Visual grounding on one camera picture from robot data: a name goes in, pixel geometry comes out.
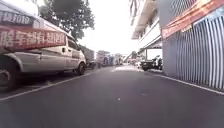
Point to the dark motor scooter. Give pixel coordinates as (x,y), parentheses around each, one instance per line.
(148,64)

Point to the white multi-storey building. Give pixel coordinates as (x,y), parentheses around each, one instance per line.
(146,33)

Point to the white vehicle with red banners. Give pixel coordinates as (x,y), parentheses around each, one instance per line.
(50,60)

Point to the large green tree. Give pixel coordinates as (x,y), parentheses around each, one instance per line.
(70,16)

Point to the corrugated metal building, red sign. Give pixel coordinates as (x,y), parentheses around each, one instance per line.
(200,56)

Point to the grey wall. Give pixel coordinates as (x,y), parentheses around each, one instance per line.
(88,54)

